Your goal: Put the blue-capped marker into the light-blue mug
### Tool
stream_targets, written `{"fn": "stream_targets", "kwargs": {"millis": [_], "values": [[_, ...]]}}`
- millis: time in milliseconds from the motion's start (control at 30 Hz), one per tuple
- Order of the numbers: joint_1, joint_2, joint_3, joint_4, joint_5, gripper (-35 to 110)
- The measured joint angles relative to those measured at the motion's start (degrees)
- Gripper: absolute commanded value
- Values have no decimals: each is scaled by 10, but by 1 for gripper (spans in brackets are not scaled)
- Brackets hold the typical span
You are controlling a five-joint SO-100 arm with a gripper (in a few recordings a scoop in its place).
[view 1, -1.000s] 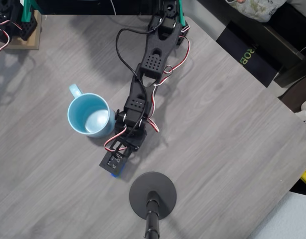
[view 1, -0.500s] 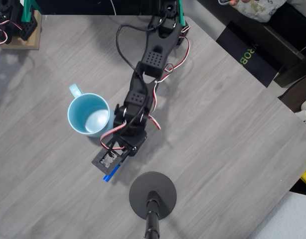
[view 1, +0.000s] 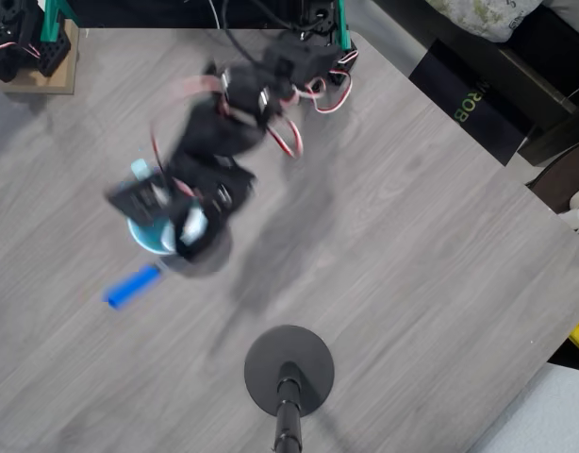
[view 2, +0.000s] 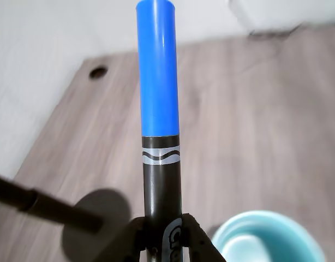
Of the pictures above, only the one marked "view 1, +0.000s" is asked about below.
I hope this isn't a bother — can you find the dark brown round furniture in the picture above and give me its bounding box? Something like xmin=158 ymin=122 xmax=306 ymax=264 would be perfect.
xmin=527 ymin=139 xmax=579 ymax=214

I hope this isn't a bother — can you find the black box with green letters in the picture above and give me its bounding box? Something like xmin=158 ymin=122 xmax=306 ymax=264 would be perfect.
xmin=407 ymin=38 xmax=538 ymax=167

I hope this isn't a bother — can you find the black camera cable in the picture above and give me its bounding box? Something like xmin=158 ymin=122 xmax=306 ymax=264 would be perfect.
xmin=222 ymin=0 xmax=272 ymax=65

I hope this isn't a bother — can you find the wooden base board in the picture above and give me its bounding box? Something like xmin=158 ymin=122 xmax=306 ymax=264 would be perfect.
xmin=0 ymin=18 xmax=80 ymax=96

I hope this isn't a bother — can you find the blue capped black marker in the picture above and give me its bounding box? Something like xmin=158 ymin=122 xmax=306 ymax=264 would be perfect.
xmin=103 ymin=261 xmax=172 ymax=311

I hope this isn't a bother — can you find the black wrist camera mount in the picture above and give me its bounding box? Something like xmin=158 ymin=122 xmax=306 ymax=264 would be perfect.
xmin=104 ymin=170 xmax=172 ymax=228

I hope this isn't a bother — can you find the black round camera stand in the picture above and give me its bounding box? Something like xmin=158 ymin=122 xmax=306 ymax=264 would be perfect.
xmin=243 ymin=325 xmax=336 ymax=453

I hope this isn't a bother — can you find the patterned white pillow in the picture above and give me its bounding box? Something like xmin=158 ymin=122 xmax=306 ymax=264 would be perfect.
xmin=425 ymin=0 xmax=546 ymax=43

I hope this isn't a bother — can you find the light blue ceramic mug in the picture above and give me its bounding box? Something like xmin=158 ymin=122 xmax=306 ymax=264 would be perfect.
xmin=127 ymin=159 xmax=224 ymax=263

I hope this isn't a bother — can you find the pale grey fabric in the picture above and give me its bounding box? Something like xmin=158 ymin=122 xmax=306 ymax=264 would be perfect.
xmin=468 ymin=361 xmax=579 ymax=453

